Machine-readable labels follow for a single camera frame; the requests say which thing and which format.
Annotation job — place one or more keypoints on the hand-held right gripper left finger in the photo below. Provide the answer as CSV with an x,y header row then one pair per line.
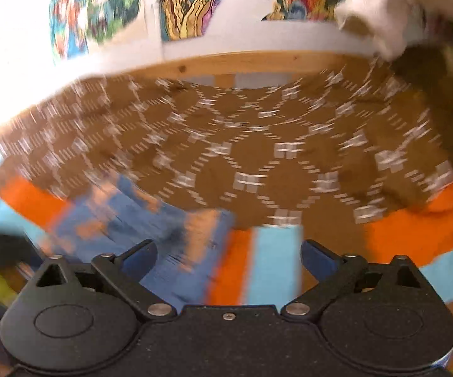
x,y
141,261

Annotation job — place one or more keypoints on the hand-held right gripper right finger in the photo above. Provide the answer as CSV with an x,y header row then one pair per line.
x,y
320,261

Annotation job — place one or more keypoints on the blue printed pants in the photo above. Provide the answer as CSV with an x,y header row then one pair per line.
x,y
93,220

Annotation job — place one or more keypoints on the colour block bed sheet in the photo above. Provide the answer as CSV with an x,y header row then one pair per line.
x,y
407,235

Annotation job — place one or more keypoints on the brown patterned blanket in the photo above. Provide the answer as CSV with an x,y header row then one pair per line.
x,y
250,145

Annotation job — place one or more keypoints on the cream hanging garment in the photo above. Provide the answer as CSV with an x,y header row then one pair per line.
x,y
391,8

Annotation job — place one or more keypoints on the wooden bed frame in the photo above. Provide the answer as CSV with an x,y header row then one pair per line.
x,y
250,63

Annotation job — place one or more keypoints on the blue cartoon wall poster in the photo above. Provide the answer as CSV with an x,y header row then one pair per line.
x,y
69,23

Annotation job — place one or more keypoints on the torn colourful swirl wall poster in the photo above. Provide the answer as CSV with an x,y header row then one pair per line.
x,y
187,4

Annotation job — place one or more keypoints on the green cartoon wall poster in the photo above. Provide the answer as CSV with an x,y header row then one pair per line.
x,y
116,0

